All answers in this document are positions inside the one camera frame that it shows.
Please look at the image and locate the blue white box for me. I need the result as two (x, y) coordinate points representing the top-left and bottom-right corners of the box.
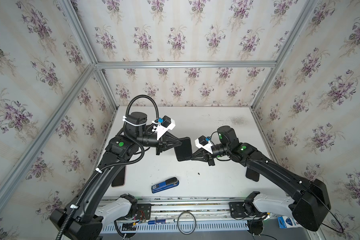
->
(278, 216), (302, 229)

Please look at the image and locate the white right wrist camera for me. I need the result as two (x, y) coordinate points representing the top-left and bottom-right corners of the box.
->
(195, 136), (213, 154)

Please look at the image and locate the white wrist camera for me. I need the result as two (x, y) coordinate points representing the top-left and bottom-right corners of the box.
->
(195, 136), (213, 154)
(152, 116), (176, 140)

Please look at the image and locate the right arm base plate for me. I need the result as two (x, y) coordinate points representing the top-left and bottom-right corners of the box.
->
(229, 202), (253, 220)

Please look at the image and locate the aluminium mounting rail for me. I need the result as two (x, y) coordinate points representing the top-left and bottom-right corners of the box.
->
(64, 196), (311, 224)

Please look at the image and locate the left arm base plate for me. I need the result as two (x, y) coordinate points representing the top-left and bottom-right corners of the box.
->
(119, 204), (152, 221)

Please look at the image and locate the blue black stapler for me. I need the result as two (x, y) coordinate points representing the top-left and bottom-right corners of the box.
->
(151, 177), (180, 194)

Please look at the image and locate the blue marker pen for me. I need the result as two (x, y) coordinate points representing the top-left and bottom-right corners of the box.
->
(148, 219), (176, 225)

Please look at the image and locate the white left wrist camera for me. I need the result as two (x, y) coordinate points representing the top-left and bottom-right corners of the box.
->
(152, 116), (176, 140)

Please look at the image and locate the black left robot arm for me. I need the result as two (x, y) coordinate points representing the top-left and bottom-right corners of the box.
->
(50, 95), (182, 240)

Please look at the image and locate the black cable ring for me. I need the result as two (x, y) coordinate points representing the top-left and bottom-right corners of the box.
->
(176, 211), (197, 235)

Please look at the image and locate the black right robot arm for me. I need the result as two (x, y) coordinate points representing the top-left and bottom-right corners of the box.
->
(191, 126), (331, 232)

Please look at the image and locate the black phone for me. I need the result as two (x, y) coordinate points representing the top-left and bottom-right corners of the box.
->
(246, 168), (260, 182)
(111, 167), (126, 188)
(175, 137), (193, 162)

